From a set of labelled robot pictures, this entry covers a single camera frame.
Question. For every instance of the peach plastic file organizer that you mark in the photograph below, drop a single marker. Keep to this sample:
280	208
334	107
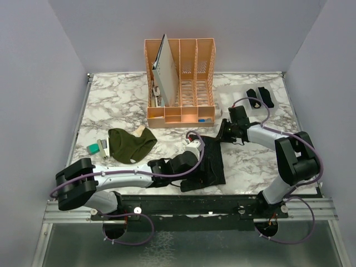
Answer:
194	59

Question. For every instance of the black rolled sock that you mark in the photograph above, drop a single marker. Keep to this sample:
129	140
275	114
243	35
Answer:
253	99
266	97

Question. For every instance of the black rolled sock right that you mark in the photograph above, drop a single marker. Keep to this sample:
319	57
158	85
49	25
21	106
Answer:
266	97

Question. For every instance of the clear plastic compartment tray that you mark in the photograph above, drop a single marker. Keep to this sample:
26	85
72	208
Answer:
227	95

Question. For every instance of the black rolled sock left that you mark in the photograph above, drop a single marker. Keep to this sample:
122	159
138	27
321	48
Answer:
253	99

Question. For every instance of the stationery items in organizer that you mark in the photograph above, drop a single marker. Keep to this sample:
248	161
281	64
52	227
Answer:
156	99

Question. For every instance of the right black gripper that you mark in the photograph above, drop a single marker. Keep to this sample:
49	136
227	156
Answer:
222	134

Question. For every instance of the teal green eraser block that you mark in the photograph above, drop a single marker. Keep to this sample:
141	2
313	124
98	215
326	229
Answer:
93	149

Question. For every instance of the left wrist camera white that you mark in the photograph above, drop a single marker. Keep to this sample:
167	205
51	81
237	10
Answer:
195	147

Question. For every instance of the white grey binder folder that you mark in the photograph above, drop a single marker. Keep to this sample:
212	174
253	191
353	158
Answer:
165	74

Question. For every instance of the black patterned boxer underwear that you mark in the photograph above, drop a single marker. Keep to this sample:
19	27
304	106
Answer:
211	170

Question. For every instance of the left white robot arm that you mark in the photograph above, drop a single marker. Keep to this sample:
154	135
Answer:
84	184

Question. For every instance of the olive green underwear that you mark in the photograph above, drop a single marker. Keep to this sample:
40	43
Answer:
127	148

